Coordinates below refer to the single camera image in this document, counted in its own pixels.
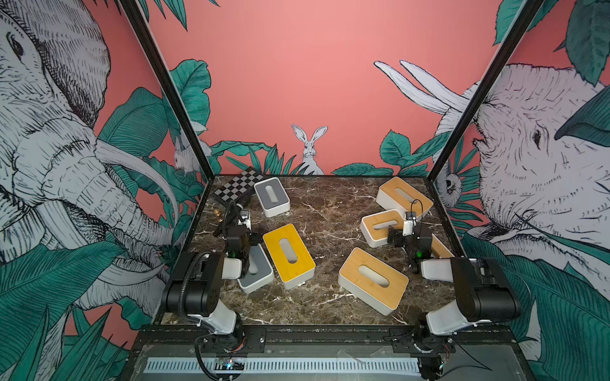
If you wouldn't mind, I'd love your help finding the green circuit board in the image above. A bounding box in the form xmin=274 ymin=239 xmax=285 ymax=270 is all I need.
xmin=214 ymin=359 xmax=246 ymax=373

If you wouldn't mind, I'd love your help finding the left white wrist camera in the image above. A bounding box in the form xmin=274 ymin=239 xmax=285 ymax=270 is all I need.
xmin=237 ymin=210 xmax=251 ymax=230

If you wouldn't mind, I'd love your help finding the large bamboo lid tissue box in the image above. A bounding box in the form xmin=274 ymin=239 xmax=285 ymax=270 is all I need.
xmin=338 ymin=248 xmax=409 ymax=316

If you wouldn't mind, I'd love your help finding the right black frame post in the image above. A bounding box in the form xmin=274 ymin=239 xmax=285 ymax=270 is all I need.
xmin=427 ymin=0 xmax=544 ymax=183

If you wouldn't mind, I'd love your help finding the left black frame post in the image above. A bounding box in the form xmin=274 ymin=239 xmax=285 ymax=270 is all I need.
xmin=119 ymin=0 xmax=215 ymax=183

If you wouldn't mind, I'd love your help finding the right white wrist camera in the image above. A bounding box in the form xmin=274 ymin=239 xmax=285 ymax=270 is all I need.
xmin=402 ymin=211 xmax=417 ymax=237

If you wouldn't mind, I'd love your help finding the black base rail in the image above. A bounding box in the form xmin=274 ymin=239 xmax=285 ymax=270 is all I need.
xmin=132 ymin=325 xmax=519 ymax=357

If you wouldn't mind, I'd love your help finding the white slotted cable duct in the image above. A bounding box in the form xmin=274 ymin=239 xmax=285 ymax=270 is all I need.
xmin=143 ymin=357 xmax=420 ymax=376

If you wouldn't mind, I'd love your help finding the black frame post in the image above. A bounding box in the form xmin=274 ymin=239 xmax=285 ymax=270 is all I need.
xmin=427 ymin=0 xmax=544 ymax=183
xmin=119 ymin=0 xmax=215 ymax=183

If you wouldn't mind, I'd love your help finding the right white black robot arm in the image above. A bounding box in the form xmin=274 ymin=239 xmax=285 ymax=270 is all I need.
xmin=388 ymin=226 xmax=521 ymax=352

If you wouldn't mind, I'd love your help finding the small bamboo lid tissue box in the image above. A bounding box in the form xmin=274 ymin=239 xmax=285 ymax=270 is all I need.
xmin=360 ymin=210 xmax=404 ymax=248

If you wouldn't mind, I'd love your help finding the right edge bamboo tissue box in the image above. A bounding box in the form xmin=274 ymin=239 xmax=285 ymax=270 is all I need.
xmin=430 ymin=234 xmax=454 ymax=259

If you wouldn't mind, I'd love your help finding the grey lid tissue box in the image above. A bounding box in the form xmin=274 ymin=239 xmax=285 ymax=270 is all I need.
xmin=254 ymin=177 xmax=291 ymax=217
xmin=238 ymin=244 xmax=275 ymax=295

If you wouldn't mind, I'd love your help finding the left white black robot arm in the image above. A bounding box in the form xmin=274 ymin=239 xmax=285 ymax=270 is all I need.
xmin=162 ymin=224 xmax=262 ymax=353

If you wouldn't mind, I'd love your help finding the yellow lid tissue box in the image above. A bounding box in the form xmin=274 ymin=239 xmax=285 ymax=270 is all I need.
xmin=263 ymin=224 xmax=315 ymax=290

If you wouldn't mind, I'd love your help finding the black white chessboard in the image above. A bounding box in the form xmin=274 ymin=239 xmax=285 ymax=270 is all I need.
xmin=214 ymin=167 xmax=265 ymax=206

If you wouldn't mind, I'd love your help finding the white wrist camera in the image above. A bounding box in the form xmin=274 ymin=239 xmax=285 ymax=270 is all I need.
xmin=402 ymin=211 xmax=417 ymax=237
xmin=237 ymin=210 xmax=251 ymax=230

